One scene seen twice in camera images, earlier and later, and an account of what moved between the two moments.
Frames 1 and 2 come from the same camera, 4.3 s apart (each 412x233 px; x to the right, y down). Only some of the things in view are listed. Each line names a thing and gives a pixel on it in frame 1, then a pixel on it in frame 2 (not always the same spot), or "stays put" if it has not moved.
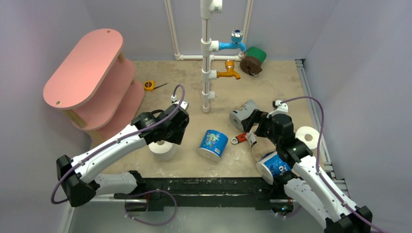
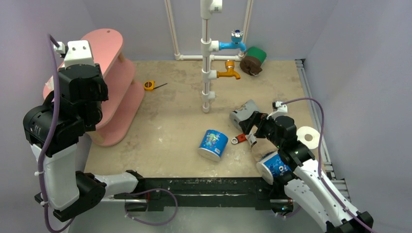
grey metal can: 237,115 stays put
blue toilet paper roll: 213,144 stays put
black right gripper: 260,125 stays put
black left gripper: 176,138 to 103,96
